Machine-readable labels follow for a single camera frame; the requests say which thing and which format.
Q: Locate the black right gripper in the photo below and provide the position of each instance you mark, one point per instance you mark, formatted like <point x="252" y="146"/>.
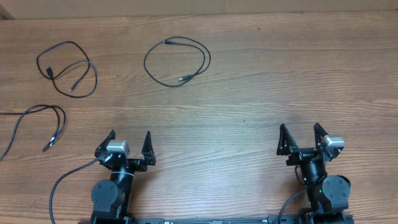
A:
<point x="286" y="146"/>

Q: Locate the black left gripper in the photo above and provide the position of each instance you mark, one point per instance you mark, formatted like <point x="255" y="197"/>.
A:
<point x="140" y="164"/>

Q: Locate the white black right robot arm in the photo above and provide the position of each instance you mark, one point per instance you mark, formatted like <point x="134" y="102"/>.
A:
<point x="327" y="194"/>

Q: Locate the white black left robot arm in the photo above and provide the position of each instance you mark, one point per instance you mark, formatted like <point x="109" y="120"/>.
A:
<point x="111" y="197"/>

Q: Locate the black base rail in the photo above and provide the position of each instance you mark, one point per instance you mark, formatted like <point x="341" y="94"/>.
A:
<point x="271" y="219"/>

